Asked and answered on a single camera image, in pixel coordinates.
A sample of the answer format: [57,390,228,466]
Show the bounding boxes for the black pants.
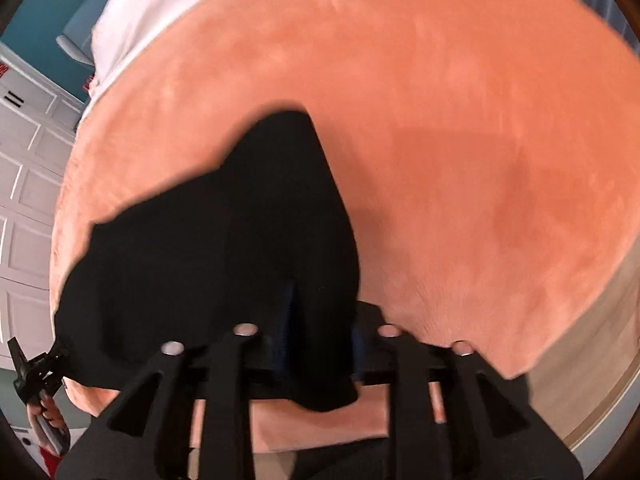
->
[54,110,359,412]

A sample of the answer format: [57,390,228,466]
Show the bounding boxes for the person's left hand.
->
[26,391,70,456]

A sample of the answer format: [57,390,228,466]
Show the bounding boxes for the white wardrobe with red decals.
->
[0,46,85,370]

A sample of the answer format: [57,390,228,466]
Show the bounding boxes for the orange plush bed blanket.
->
[50,0,639,443]

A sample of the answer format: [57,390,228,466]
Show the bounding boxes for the blue upholstered headboard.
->
[55,0,108,67]

